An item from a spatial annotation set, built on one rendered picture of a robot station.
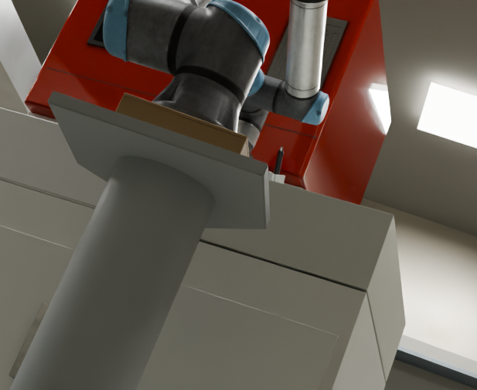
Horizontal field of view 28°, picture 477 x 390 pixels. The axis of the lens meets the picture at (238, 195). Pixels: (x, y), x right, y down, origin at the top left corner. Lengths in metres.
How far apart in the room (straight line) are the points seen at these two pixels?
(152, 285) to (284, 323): 0.36
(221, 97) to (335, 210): 0.36
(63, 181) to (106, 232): 0.50
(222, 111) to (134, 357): 0.38
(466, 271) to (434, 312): 0.46
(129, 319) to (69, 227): 0.51
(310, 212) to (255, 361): 0.28
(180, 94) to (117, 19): 0.18
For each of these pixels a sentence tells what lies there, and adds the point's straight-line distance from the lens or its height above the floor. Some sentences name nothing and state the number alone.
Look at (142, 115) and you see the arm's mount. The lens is 1.40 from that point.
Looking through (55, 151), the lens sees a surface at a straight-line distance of 1.89.
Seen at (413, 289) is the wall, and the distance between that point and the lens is 8.26.
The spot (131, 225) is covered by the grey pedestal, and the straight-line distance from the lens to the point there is 1.36.
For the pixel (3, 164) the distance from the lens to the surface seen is 1.92.
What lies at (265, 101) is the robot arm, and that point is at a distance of 2.15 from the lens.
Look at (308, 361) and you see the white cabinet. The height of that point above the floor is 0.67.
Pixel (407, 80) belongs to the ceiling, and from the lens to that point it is 6.51.
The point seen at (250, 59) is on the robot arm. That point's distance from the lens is 1.50.
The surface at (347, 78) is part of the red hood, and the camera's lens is 2.57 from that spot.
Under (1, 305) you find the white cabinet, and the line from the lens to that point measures 1.80.
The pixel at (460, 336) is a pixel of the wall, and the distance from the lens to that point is 8.22.
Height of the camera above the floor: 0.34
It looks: 19 degrees up
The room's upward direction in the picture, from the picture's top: 23 degrees clockwise
